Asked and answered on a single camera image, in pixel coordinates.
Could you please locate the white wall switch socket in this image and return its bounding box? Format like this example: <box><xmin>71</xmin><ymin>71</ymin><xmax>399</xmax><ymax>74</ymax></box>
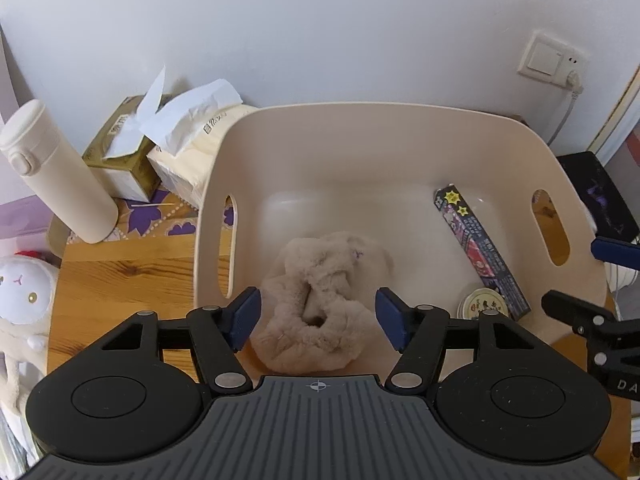
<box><xmin>517</xmin><ymin>30</ymin><xmax>591</xmax><ymax>87</ymax></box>

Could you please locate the beige plastic storage bin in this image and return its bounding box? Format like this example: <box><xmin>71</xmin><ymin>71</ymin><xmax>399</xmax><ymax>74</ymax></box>
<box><xmin>192</xmin><ymin>104</ymin><xmax>608</xmax><ymax>376</ymax></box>

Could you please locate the white plush toy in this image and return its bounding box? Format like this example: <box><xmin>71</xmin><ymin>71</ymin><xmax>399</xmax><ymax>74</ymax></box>
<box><xmin>0</xmin><ymin>250</ymin><xmax>62</xmax><ymax>411</ymax></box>

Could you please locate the cream soft tissue pack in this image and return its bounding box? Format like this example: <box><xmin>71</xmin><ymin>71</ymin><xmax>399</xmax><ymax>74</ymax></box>
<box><xmin>139</xmin><ymin>79</ymin><xmax>261</xmax><ymax>211</ymax></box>

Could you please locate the gold tissue box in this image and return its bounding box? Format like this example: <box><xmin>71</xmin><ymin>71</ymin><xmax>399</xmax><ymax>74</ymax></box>
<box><xmin>81</xmin><ymin>64</ymin><xmax>168</xmax><ymax>203</ymax></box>

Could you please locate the white plug with cable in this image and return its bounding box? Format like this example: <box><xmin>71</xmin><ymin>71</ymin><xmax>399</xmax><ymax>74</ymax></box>
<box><xmin>547</xmin><ymin>71</ymin><xmax>585</xmax><ymax>146</ymax></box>

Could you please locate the white door frame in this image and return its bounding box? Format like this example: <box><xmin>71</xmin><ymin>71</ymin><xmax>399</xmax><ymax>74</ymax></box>
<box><xmin>595</xmin><ymin>65</ymin><xmax>640</xmax><ymax>161</ymax></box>

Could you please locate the long black printed box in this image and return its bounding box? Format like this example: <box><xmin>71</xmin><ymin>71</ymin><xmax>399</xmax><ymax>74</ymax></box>
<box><xmin>432</xmin><ymin>185</ymin><xmax>532</xmax><ymax>318</ymax></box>

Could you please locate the cream thermos bottle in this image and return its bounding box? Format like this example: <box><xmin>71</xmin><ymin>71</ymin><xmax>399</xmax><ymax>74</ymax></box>
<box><xmin>0</xmin><ymin>99</ymin><xmax>120</xmax><ymax>245</ymax></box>

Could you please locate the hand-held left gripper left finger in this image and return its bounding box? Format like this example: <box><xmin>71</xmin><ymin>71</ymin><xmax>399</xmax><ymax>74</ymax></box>
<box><xmin>92</xmin><ymin>286</ymin><xmax>262</xmax><ymax>395</ymax></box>

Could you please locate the tan fluffy scrunchie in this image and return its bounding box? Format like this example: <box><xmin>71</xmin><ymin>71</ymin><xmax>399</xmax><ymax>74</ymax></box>
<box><xmin>248</xmin><ymin>231</ymin><xmax>396</xmax><ymax>375</ymax></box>

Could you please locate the wooden desktop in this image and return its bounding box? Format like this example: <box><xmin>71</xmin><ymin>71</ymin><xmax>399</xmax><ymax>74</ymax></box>
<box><xmin>46</xmin><ymin>240</ymin><xmax>631</xmax><ymax>476</ymax></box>

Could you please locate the purple floral mat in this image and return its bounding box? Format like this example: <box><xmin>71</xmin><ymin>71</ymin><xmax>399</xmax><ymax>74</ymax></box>
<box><xmin>65</xmin><ymin>187</ymin><xmax>236</xmax><ymax>246</ymax></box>

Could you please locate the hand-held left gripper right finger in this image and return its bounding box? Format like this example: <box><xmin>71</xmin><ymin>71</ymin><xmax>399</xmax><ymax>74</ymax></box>
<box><xmin>375</xmin><ymin>286</ymin><xmax>543</xmax><ymax>395</ymax></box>

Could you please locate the small round tin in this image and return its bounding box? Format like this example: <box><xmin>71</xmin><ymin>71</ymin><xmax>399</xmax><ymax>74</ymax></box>
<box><xmin>457</xmin><ymin>287</ymin><xmax>511</xmax><ymax>321</ymax></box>

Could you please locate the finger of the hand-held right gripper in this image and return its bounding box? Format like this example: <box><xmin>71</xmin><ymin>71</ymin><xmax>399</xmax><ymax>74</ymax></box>
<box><xmin>541</xmin><ymin>290</ymin><xmax>640</xmax><ymax>372</ymax></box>
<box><xmin>590</xmin><ymin>236</ymin><xmax>640</xmax><ymax>266</ymax></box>

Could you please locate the black case with purple print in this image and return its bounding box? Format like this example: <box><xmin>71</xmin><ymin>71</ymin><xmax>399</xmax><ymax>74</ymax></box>
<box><xmin>556</xmin><ymin>151</ymin><xmax>640</xmax><ymax>243</ymax></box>

